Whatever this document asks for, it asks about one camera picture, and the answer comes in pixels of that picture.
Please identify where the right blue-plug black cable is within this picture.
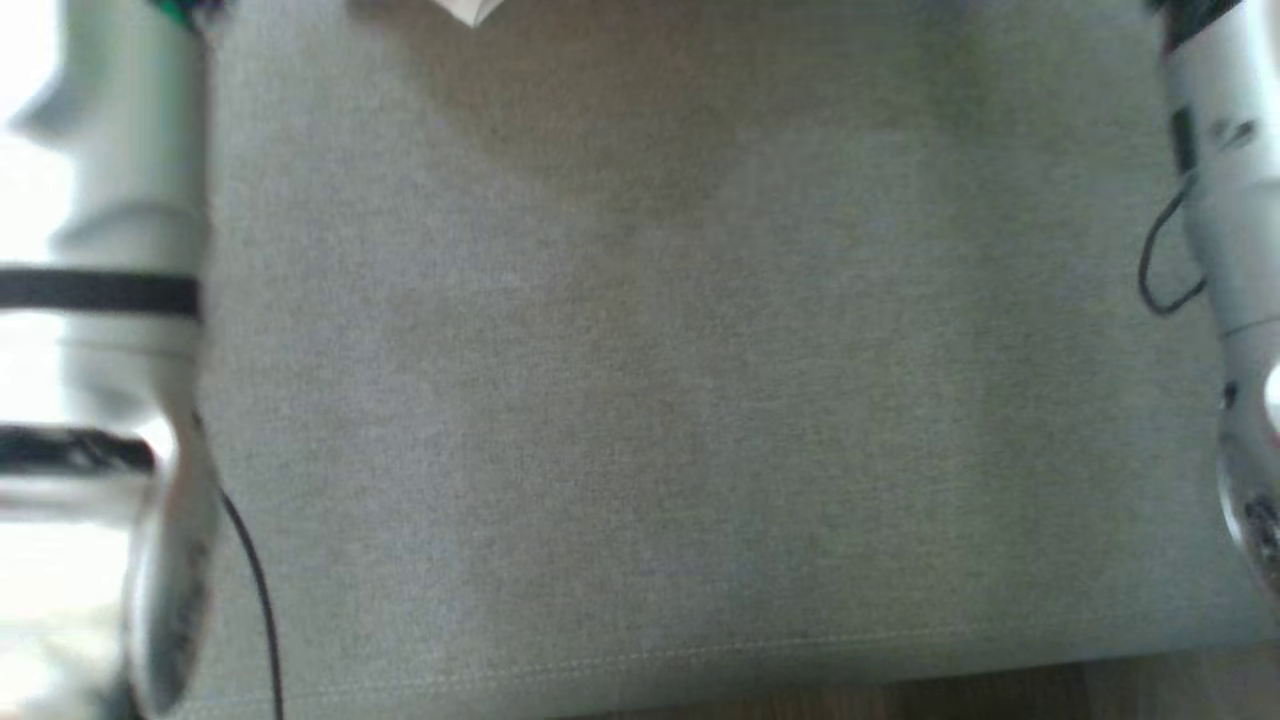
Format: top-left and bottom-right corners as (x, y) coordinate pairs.
(1138, 170), (1208, 317)

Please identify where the red white striped-trim jersey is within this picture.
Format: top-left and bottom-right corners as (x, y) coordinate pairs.
(430, 0), (513, 29)

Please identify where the left blue-plug black cable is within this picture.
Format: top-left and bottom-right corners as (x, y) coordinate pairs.
(195, 410), (287, 720)

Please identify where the blue-plug black cable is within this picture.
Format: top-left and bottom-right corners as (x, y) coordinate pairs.
(195, 410), (287, 720)
(1138, 170), (1208, 317)

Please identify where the grey sofa seat cushion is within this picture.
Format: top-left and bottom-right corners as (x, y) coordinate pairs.
(195, 0), (1280, 720)

